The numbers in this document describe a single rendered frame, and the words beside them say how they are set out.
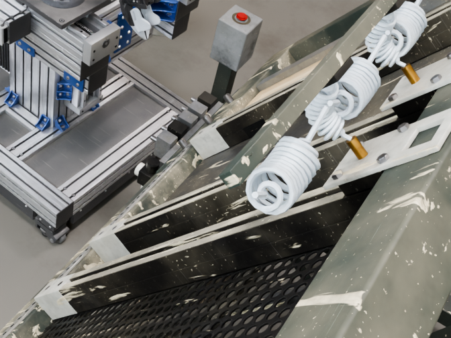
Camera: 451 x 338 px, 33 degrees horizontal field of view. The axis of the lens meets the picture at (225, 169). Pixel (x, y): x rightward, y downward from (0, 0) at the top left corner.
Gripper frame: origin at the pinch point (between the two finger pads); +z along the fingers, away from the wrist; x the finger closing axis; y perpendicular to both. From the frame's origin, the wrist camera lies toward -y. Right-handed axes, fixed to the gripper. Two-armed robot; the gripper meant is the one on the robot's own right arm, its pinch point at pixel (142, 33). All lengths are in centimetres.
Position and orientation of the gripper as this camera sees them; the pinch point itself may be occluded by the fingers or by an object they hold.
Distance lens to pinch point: 193.6
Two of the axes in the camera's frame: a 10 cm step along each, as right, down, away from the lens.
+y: 7.9, 2.0, -5.9
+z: 1.8, 8.3, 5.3
